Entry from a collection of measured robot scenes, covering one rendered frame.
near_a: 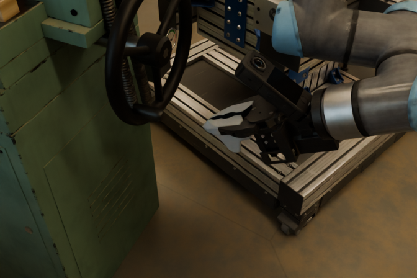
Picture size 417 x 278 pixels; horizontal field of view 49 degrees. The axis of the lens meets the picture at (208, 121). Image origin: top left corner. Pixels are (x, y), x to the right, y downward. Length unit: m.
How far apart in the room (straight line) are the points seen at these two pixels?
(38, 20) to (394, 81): 0.59
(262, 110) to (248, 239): 0.92
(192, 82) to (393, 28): 1.22
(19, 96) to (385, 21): 0.61
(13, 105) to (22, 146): 0.09
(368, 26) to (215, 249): 1.03
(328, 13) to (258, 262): 1.00
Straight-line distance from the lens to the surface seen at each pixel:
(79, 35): 0.82
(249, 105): 0.71
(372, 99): 0.59
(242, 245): 1.53
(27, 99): 0.89
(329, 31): 0.64
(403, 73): 0.60
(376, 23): 0.65
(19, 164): 0.94
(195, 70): 1.85
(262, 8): 1.14
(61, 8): 0.85
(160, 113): 0.79
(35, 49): 0.87
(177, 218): 1.58
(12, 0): 0.84
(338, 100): 0.60
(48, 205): 1.05
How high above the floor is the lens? 1.27
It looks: 41 degrees down
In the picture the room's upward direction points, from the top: straight up
